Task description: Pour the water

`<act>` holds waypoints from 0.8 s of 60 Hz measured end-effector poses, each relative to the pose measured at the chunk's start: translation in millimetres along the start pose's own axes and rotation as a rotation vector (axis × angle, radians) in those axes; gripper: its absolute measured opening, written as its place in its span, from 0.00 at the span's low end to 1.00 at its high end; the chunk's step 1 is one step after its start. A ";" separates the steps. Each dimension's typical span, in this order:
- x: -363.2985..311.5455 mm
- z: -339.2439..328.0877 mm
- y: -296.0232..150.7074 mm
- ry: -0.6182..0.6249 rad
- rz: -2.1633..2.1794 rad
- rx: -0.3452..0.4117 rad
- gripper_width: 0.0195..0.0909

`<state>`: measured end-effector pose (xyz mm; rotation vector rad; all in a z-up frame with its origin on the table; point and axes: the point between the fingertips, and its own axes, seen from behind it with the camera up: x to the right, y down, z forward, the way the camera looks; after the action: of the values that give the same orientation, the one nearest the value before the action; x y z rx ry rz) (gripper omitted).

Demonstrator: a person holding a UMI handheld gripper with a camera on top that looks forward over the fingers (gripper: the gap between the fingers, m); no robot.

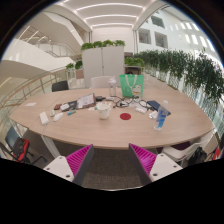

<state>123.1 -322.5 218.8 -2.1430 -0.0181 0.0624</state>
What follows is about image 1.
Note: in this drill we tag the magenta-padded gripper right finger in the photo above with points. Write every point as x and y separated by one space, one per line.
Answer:
146 159

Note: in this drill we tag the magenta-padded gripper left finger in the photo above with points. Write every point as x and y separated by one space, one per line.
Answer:
78 159

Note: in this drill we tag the clear bottle blue label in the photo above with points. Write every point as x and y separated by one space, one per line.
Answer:
161 117

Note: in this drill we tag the white chair purple seat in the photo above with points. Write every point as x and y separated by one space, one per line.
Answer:
176 152

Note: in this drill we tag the white computer mouse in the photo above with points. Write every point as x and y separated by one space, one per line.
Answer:
58 116

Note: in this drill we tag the flat round red coaster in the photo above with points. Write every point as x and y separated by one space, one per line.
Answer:
125 116

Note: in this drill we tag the white rectangular box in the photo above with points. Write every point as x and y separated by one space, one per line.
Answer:
44 118

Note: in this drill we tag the white cup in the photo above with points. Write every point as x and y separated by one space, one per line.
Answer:
103 111

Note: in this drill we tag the black notebook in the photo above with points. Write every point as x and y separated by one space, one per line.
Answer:
72 105

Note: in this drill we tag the dark blue keyboard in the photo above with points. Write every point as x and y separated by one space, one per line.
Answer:
154 104

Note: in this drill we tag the red and black backpack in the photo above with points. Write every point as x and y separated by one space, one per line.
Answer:
21 150

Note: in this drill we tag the open booklet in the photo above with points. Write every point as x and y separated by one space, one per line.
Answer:
86 100

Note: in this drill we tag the black pouch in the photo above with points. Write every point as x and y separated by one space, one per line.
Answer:
99 98

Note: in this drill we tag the blue office chair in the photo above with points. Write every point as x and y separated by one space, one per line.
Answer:
10 135

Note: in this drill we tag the small white paper note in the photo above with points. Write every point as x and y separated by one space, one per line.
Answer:
30 104

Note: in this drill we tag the green tote bag cat print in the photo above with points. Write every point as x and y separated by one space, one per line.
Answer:
132 86

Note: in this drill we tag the black chair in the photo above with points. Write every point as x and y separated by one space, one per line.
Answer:
60 86

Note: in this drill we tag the clear bottle white cap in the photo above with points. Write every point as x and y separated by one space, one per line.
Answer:
112 87

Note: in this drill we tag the glass railing wooden handrail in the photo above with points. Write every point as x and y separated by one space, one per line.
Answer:
30 87

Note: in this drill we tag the low planter with plants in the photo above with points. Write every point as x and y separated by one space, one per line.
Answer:
134 62

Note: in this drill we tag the white cabinet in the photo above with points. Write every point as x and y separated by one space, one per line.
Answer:
103 65

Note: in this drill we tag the green plant hedge row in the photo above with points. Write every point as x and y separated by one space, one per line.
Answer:
186 68

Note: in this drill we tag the green plants atop cabinet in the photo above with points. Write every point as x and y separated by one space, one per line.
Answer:
101 43

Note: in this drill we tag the ceiling light strips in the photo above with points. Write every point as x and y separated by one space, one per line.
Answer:
110 15

